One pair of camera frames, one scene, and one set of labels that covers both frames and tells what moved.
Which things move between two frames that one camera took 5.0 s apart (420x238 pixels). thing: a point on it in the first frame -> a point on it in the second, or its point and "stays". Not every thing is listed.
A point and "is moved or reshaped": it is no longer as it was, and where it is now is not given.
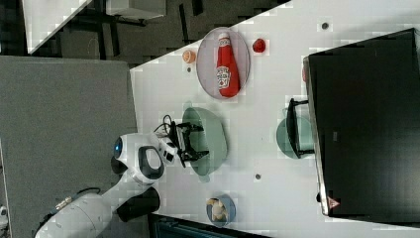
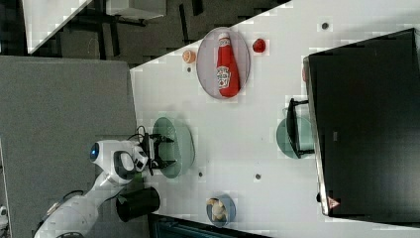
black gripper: x=179 y=136 -> x=151 y=146
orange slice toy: x=189 y=57 stays
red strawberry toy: x=259 y=45 stays
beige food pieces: x=218 y=209 stays
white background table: x=44 y=17 stays
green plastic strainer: x=213 y=139 is moved or reshaped
